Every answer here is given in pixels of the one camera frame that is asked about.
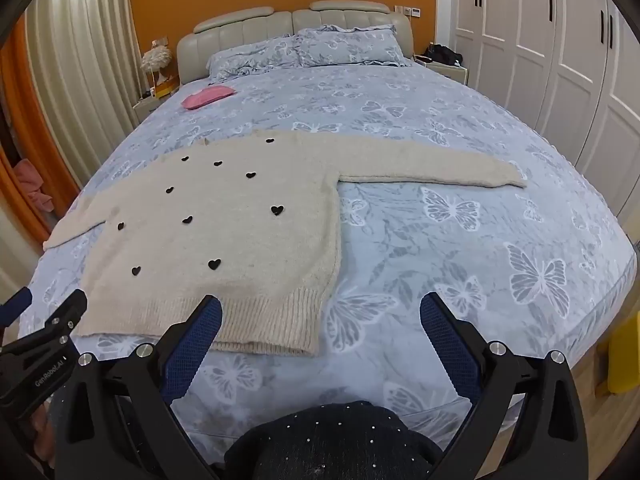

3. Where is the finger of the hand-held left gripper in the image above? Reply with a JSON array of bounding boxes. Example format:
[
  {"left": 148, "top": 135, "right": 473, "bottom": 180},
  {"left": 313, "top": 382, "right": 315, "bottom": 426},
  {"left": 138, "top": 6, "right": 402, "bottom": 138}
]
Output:
[
  {"left": 0, "top": 289, "right": 89, "bottom": 422},
  {"left": 0, "top": 287, "right": 34, "bottom": 329}
]

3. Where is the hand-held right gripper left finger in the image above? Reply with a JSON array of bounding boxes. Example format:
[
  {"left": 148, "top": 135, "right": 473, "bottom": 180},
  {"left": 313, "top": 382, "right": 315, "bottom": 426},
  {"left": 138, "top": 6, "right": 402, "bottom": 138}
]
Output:
[{"left": 54, "top": 294, "right": 224, "bottom": 480}]

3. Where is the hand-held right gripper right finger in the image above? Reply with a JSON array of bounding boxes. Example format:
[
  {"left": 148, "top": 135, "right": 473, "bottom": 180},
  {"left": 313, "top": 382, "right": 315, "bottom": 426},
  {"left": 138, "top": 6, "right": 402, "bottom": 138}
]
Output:
[{"left": 419, "top": 292, "right": 589, "bottom": 480}]

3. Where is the beige sweater with black hearts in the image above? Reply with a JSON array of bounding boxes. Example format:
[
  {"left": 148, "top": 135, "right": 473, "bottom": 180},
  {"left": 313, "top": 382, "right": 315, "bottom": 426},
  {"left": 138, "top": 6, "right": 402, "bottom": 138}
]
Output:
[{"left": 42, "top": 129, "right": 529, "bottom": 359}]

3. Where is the pink hanging cloth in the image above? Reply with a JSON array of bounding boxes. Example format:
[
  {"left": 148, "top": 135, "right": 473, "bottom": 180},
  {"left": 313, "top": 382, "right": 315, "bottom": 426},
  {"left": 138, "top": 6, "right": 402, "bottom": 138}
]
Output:
[{"left": 14, "top": 159, "right": 54, "bottom": 214}]

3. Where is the person's dark sparkly clothing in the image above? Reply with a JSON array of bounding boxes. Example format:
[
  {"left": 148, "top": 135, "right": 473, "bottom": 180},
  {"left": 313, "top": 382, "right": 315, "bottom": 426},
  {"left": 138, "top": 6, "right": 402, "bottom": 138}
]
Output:
[{"left": 224, "top": 401, "right": 444, "bottom": 480}]

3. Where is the yellow stool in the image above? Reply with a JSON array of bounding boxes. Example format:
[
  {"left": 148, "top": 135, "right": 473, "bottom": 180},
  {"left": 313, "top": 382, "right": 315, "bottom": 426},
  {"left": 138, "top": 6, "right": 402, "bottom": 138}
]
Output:
[{"left": 605, "top": 310, "right": 640, "bottom": 396}]

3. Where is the orange curtain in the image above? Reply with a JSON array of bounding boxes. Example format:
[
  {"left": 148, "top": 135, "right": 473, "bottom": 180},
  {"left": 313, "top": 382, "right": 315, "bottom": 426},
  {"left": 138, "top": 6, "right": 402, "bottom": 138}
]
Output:
[{"left": 0, "top": 25, "right": 67, "bottom": 242}]

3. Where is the butterfly print duvet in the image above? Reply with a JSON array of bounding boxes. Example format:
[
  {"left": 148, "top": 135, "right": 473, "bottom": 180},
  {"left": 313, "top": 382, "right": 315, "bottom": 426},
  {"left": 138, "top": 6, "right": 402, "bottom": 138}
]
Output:
[{"left": 17, "top": 57, "right": 639, "bottom": 442}]

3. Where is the white nightstand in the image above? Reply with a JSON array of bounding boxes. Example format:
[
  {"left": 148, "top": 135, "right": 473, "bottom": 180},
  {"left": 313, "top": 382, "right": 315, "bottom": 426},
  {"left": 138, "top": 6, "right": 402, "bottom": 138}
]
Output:
[
  {"left": 132, "top": 87, "right": 179, "bottom": 122},
  {"left": 417, "top": 57, "right": 471, "bottom": 89}
]

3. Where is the pink folded cloth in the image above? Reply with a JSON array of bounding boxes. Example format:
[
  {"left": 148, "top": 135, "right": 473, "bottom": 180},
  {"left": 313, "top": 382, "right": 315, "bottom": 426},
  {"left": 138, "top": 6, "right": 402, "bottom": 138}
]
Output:
[{"left": 181, "top": 85, "right": 236, "bottom": 111}]

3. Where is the beige curtain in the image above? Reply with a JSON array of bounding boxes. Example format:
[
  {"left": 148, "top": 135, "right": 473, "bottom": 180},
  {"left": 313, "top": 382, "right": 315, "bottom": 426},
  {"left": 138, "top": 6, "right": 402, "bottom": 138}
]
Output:
[{"left": 25, "top": 0, "right": 146, "bottom": 202}]

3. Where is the white feather lamp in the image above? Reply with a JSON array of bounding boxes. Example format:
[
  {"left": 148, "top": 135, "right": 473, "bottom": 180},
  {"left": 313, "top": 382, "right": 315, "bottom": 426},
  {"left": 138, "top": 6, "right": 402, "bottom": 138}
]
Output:
[{"left": 140, "top": 45, "right": 174, "bottom": 87}]

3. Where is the black bag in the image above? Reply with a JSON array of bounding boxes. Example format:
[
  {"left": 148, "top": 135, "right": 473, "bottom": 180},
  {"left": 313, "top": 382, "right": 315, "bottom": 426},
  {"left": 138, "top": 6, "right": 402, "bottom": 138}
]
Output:
[{"left": 425, "top": 44, "right": 464, "bottom": 66}]

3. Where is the butterfly print pillow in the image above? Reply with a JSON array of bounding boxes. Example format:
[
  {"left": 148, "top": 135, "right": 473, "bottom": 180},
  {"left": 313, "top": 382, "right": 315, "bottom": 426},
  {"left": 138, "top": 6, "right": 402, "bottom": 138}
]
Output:
[
  {"left": 206, "top": 35, "right": 306, "bottom": 82},
  {"left": 294, "top": 25, "right": 409, "bottom": 69}
]

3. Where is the beige padded bed headboard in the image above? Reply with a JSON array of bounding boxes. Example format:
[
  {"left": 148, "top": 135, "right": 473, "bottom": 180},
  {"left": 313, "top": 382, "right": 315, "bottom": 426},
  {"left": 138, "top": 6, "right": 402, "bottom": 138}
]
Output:
[{"left": 176, "top": 1, "right": 416, "bottom": 86}]

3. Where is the white panelled wardrobe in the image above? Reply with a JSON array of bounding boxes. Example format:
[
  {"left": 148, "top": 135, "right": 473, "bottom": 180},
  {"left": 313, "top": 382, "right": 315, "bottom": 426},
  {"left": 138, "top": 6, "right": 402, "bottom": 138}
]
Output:
[{"left": 435, "top": 0, "right": 640, "bottom": 222}]

